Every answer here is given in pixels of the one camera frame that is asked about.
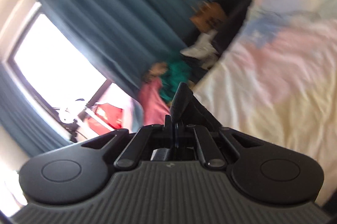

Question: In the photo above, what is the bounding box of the pink garment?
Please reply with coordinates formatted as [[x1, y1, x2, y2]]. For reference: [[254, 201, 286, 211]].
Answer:
[[138, 78, 170, 126]]

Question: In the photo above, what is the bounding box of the green garment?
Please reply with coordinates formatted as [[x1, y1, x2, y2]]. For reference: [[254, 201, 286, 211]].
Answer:
[[159, 55, 191, 104]]

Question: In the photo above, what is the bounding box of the white garment on chair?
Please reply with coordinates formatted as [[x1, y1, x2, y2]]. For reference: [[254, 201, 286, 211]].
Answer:
[[180, 30, 218, 70]]

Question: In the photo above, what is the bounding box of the red bag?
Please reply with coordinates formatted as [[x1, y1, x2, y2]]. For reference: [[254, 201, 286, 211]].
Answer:
[[85, 104, 123, 135]]

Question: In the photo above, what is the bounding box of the brown paper bag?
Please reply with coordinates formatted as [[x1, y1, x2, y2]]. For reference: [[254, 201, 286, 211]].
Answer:
[[190, 1, 227, 33]]

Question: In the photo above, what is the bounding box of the pastel tie-dye duvet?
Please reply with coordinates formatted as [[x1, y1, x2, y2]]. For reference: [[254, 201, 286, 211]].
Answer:
[[194, 0, 336, 205]]

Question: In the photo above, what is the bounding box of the window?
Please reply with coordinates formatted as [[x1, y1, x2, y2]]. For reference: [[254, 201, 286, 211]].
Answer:
[[9, 5, 132, 129]]

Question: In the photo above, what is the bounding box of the teal curtain right panel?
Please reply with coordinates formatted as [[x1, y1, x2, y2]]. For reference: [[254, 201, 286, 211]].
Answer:
[[38, 0, 212, 97]]

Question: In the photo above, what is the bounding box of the teal curtain panel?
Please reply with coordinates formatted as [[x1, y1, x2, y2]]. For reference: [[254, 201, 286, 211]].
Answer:
[[1, 65, 71, 157], [38, 0, 212, 97]]

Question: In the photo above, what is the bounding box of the black armchair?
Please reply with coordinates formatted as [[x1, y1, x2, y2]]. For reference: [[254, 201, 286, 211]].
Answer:
[[183, 0, 252, 84]]

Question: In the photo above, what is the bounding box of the white light stand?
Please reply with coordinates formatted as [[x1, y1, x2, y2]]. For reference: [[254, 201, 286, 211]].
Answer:
[[55, 98, 102, 138]]

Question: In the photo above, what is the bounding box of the teal curtain left panel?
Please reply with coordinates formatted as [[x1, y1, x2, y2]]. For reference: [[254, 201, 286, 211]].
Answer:
[[1, 65, 71, 157]]

